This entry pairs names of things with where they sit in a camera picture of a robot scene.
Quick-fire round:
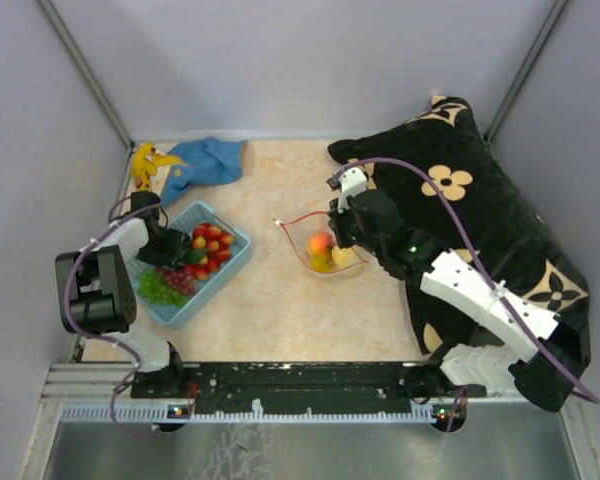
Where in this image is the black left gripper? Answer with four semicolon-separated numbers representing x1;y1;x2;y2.
136;226;191;272

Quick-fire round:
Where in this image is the light blue plastic basket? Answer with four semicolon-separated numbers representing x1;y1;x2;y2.
127;201;251;330

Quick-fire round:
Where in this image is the yellow pear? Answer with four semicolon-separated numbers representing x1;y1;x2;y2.
330;246;360;270

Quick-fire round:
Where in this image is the orange peach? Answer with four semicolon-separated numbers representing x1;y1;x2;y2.
306;232;333;256

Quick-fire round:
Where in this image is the red strawberry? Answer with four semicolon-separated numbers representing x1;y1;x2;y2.
206;240;220;252
192;224;209;240
218;232;235;248

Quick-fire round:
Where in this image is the clear zip bag orange zipper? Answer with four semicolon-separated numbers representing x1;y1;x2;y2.
274;211;368;278

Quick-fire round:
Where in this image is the yellow mango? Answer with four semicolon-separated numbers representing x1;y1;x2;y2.
310;254;333;274

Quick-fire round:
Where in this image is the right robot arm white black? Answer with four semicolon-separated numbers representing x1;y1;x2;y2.
328;190;590;412

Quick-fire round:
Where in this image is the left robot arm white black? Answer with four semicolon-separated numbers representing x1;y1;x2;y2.
55;191;189;398

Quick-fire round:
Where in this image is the purple grape bunch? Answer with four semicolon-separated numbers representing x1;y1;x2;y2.
156;267;197;297

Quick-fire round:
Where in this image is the green grape bunch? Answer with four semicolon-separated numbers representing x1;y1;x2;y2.
137;270;188;308

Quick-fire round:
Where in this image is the black floral pillow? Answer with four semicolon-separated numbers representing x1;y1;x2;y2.
327;96;591;361

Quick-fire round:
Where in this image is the yellow pikachu plush toy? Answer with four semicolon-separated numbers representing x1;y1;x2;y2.
131;143;186;196

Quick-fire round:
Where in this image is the blue cloth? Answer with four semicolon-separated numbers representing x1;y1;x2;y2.
160;137;247;207

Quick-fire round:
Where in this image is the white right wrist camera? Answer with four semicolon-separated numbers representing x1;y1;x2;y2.
337;167;367;213

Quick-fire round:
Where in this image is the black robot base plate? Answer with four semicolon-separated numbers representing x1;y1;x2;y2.
131;362;459;415

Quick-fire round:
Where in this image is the grey slotted cable duct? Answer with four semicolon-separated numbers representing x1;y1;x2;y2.
60;400;452;424

